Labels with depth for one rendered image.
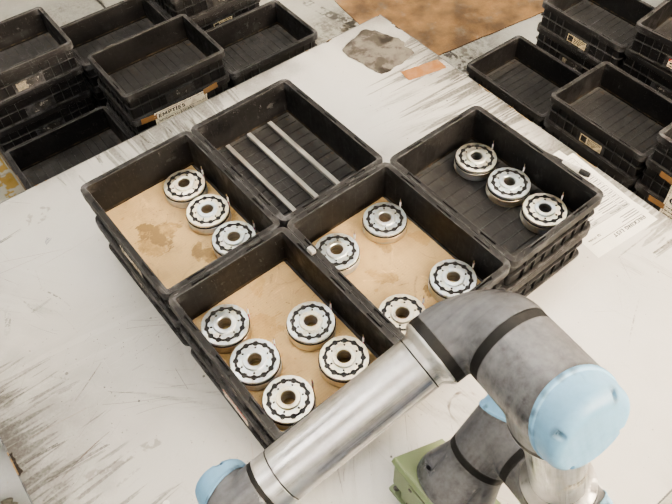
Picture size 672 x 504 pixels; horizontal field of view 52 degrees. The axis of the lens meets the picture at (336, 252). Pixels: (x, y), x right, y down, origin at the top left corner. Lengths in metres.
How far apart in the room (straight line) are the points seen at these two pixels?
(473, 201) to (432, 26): 2.05
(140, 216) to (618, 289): 1.16
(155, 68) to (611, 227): 1.70
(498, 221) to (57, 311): 1.08
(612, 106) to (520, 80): 0.41
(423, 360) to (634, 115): 2.00
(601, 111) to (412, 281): 1.37
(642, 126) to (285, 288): 1.59
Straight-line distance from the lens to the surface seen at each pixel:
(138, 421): 1.59
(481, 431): 1.23
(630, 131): 2.67
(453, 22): 3.70
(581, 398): 0.78
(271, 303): 1.52
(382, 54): 2.30
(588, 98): 2.76
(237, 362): 1.42
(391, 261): 1.57
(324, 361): 1.40
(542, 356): 0.80
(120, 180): 1.74
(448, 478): 1.28
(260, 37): 2.97
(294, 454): 0.87
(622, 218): 1.93
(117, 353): 1.69
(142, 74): 2.71
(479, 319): 0.82
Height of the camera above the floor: 2.10
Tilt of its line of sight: 53 degrees down
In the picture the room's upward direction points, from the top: 3 degrees counter-clockwise
